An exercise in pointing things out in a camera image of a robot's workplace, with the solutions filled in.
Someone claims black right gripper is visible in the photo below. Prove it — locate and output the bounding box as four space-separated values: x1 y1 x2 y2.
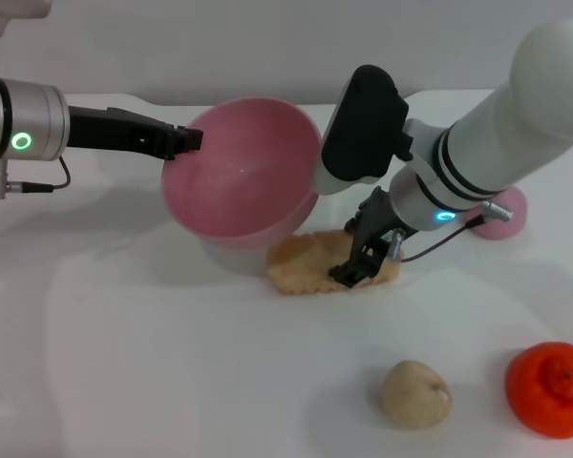
328 185 420 287

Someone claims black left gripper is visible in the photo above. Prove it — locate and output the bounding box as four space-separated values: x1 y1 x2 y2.
66 105 205 161

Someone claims pink plastic bowl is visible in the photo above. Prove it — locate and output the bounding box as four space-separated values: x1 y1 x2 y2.
160 95 324 252

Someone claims orange white striped bread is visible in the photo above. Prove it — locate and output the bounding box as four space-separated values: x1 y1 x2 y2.
265 228 403 296

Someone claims pink round bun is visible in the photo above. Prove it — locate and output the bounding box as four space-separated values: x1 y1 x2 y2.
473 186 528 241

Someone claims beige round bun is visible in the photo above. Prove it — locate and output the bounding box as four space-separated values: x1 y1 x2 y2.
379 359 454 430

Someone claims orange tangerine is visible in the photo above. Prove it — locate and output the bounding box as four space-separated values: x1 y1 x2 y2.
503 341 573 440

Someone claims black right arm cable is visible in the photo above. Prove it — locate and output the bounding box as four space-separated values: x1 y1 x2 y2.
387 200 514 263

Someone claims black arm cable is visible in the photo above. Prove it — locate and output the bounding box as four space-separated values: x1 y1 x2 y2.
0 156 73 200
387 200 514 263

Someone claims right wrist camera housing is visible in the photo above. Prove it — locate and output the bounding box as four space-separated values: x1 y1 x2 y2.
313 64 414 197

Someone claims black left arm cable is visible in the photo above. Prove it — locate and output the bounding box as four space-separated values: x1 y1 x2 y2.
0 156 73 200

